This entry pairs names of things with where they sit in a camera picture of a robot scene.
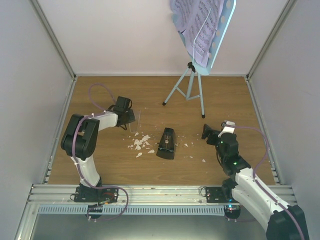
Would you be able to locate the white paint patch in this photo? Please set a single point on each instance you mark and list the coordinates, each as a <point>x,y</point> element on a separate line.
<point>141,144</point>

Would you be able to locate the light blue music stand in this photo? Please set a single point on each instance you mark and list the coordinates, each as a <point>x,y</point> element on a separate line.
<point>190,82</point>

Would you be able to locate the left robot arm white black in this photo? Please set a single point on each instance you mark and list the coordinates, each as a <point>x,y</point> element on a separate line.
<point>79,143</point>

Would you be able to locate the black metronome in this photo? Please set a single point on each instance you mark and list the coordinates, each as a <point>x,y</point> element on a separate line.
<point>167,145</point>

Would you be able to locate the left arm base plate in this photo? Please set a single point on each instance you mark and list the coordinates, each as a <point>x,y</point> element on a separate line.
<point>84,194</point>

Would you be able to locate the clear plastic metronome cover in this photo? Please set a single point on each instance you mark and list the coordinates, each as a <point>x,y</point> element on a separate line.
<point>134,126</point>

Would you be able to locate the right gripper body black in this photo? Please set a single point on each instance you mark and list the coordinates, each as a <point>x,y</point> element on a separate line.
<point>213,134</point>

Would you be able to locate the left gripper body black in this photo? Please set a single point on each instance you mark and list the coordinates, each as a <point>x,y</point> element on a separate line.
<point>129,118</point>

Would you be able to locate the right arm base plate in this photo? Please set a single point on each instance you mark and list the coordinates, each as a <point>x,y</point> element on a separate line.
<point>217,195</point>

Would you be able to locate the sheet music pages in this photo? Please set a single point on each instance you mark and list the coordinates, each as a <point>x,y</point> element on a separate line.
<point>197,21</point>

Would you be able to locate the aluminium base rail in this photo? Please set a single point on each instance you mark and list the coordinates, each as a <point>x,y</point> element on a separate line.
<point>138,194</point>

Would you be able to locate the grey slotted cable duct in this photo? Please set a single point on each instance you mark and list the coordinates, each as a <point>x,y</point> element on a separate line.
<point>188,210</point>

